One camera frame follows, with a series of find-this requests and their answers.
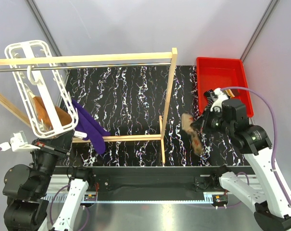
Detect brown orange striped sock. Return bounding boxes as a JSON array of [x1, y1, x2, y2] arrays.
[[225, 89, 240, 98]]

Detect black marble pattern mat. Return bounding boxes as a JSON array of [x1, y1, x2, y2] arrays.
[[58, 65, 247, 167]]

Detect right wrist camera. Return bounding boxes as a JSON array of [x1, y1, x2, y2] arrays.
[[210, 88, 230, 112]]

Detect black striped sock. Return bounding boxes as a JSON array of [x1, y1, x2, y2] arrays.
[[203, 90, 217, 106]]

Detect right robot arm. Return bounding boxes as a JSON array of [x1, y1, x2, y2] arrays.
[[187, 99, 291, 231]]

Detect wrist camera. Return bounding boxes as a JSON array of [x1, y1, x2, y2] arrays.
[[210, 88, 230, 112], [0, 131, 40, 152]]

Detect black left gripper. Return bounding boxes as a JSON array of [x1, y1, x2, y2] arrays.
[[30, 128, 75, 194]]

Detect red plastic bin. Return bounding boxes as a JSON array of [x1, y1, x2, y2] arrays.
[[196, 57, 248, 115]]

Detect white plastic clip hanger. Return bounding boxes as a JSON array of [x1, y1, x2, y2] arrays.
[[4, 39, 87, 140]]

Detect beige argyle sock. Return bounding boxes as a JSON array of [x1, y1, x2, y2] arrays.
[[181, 113, 204, 156]]

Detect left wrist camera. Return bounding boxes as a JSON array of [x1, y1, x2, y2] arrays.
[[0, 131, 40, 152]]

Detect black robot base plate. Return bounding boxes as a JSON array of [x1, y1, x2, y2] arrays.
[[92, 167, 224, 203]]

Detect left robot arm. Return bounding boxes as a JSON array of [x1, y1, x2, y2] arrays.
[[2, 130, 95, 231]]

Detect purple sock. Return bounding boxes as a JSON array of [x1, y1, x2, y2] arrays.
[[72, 99, 111, 155]]

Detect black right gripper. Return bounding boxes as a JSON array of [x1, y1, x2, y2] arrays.
[[190, 106, 233, 136]]

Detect metal hanging rod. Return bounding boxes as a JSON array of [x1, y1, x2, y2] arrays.
[[0, 62, 171, 73]]

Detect wooden clothes rack frame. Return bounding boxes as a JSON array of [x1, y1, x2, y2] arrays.
[[0, 47, 178, 167]]

